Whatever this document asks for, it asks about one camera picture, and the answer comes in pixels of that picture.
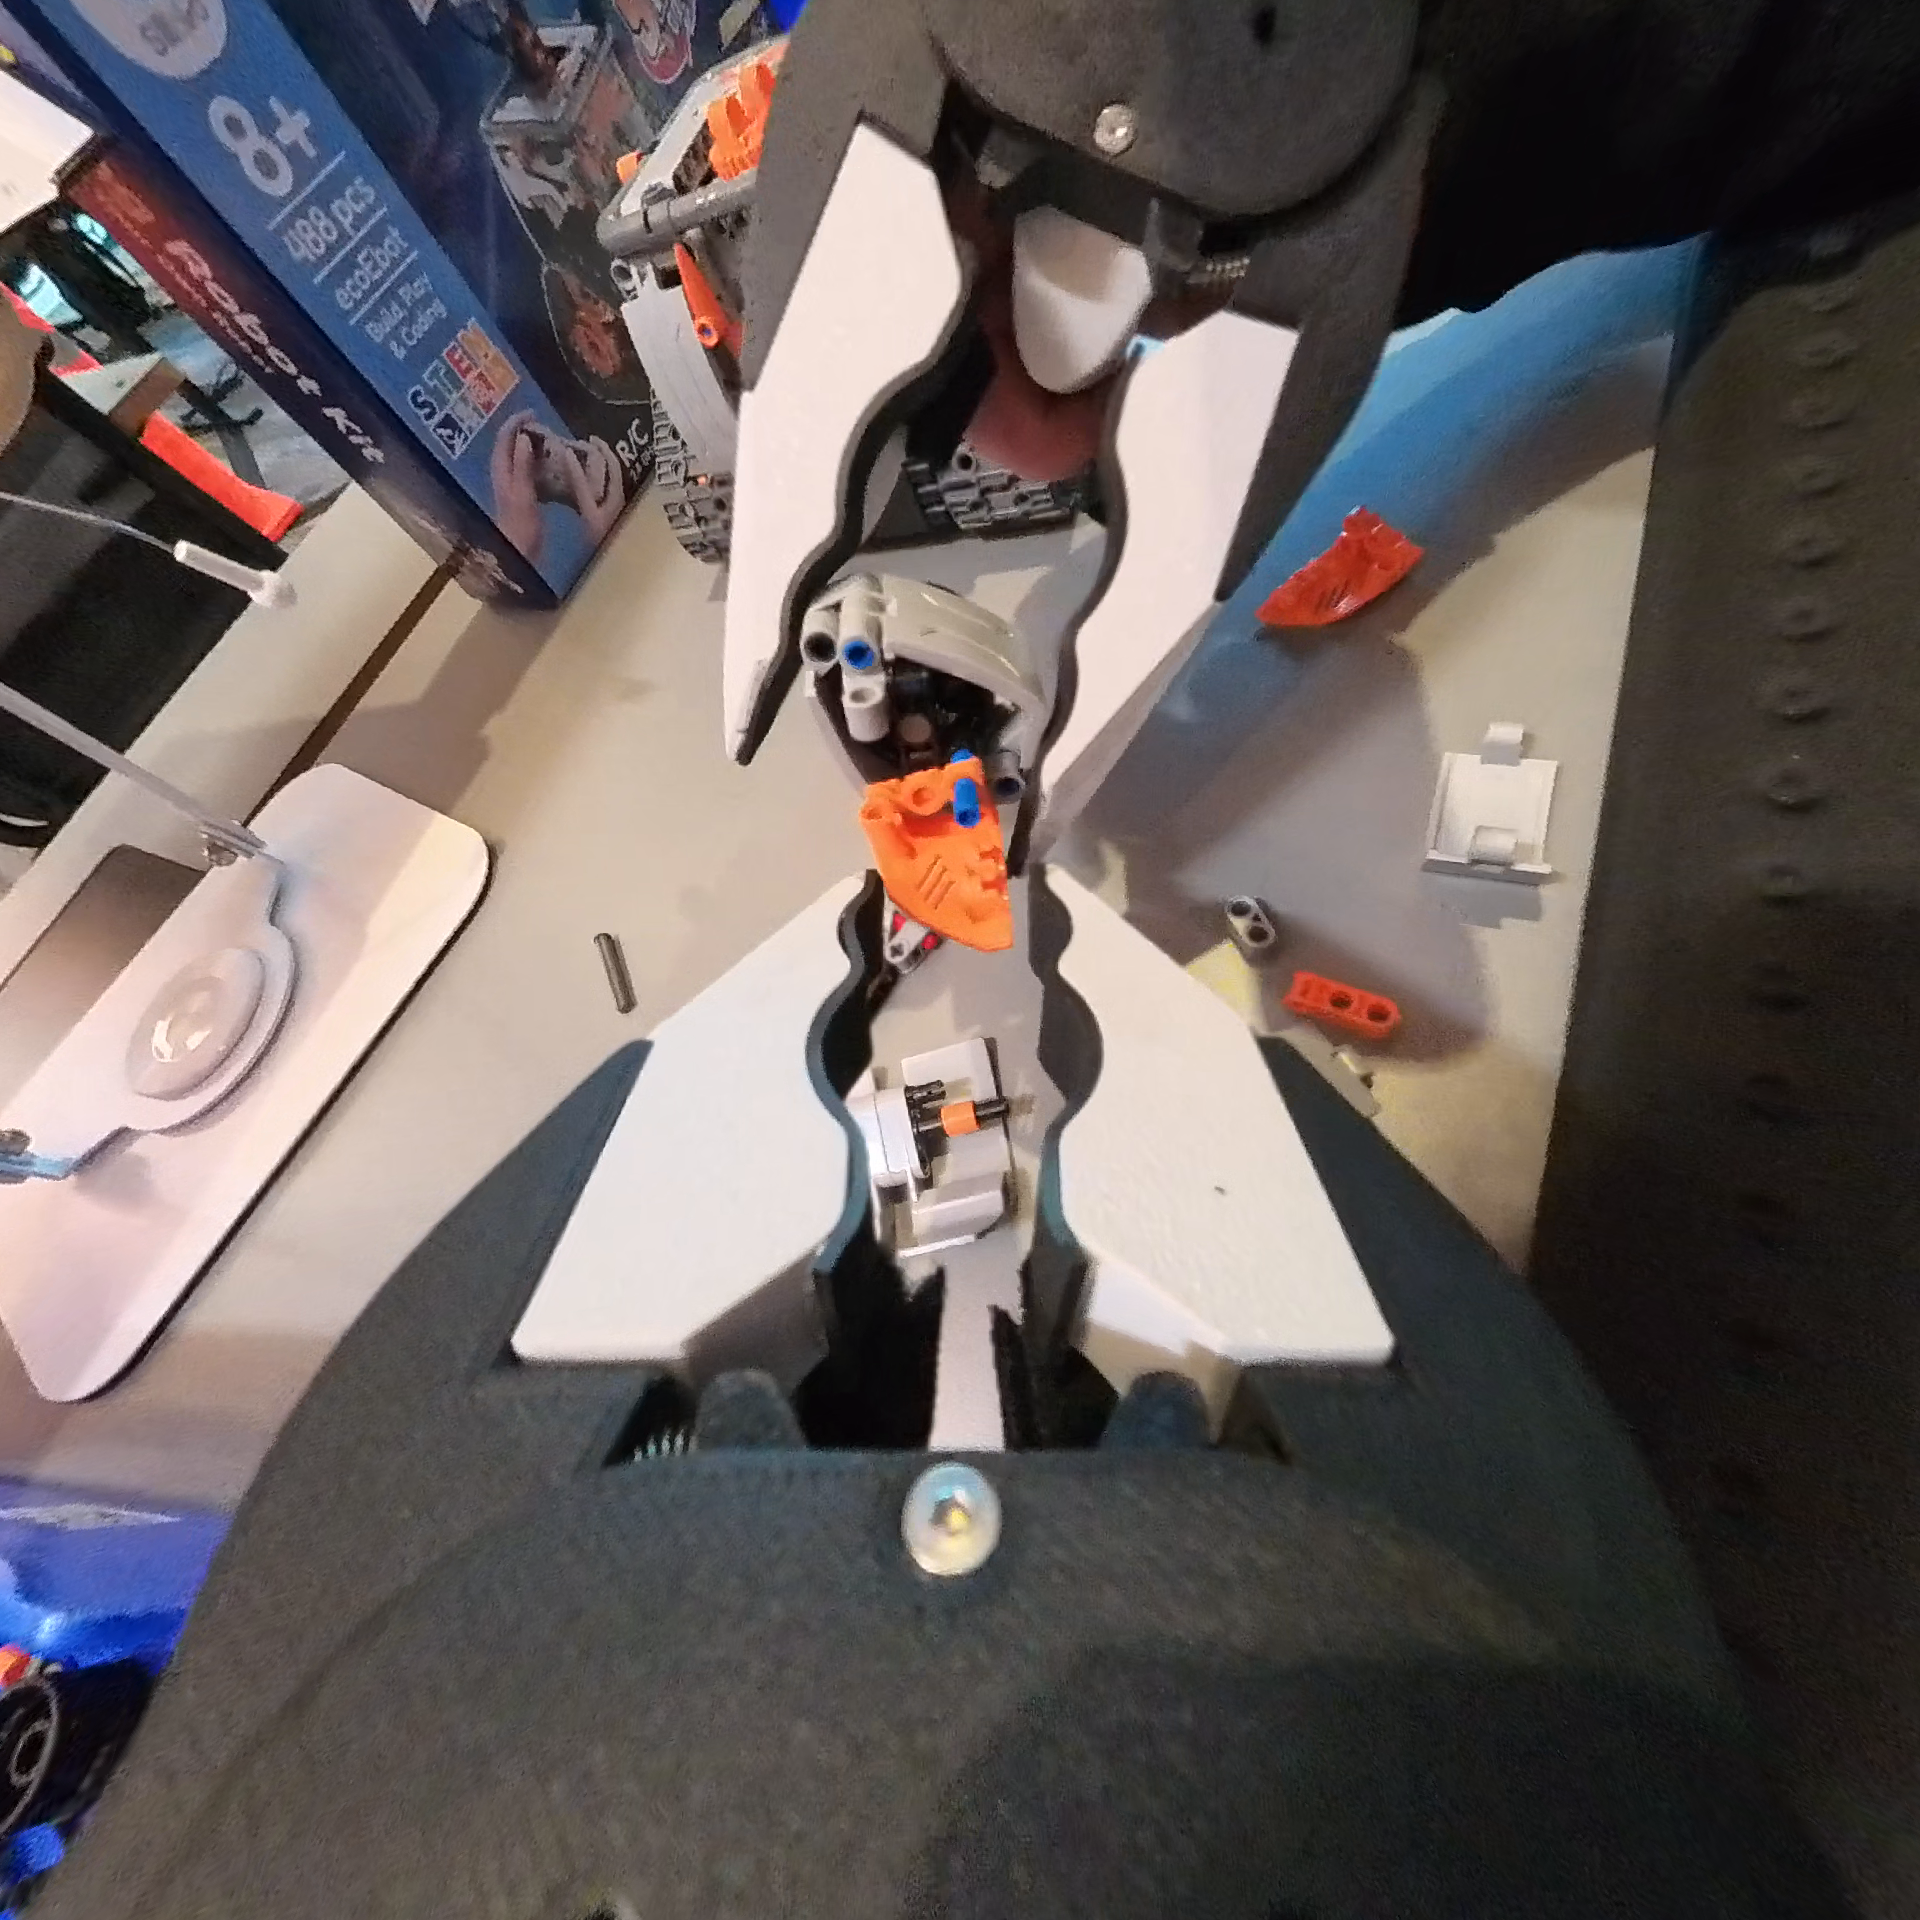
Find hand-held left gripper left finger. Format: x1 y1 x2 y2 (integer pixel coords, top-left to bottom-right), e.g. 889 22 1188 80
510 873 886 1425

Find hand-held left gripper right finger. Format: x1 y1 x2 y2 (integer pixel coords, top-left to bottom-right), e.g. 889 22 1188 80
1023 873 1402 1444

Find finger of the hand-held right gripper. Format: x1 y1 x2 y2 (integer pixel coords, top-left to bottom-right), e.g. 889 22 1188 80
719 116 981 771
1023 320 1302 875

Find grey hinge assembly orange bushes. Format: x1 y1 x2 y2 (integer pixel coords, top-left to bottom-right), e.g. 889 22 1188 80
843 1035 1041 1260

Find grey motor assembly orange panel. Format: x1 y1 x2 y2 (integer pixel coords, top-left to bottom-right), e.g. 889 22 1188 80
802 569 1057 953

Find person's right hand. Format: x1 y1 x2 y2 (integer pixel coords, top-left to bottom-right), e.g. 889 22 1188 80
957 281 1123 483

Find red curved shell piece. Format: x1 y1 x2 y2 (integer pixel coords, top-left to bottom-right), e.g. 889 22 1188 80
1255 505 1425 630

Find tracked toy robot vehicle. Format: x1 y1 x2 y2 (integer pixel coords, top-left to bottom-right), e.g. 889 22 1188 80
597 42 1103 569

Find orange three-hole beam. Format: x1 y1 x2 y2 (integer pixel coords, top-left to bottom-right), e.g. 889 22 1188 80
1284 970 1405 1038

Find light blue sheet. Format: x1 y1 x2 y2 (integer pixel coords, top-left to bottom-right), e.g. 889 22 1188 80
1276 241 1713 634

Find light grey flat clip panel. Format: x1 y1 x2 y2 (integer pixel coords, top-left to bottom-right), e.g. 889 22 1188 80
1420 721 1564 885

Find white rounded base board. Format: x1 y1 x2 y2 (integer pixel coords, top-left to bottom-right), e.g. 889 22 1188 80
0 762 494 1403

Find blue toy kit box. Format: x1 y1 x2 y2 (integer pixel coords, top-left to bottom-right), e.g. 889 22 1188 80
59 0 781 608

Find blue storage bin with tag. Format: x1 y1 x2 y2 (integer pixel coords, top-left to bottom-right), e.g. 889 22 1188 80
0 1477 227 1920

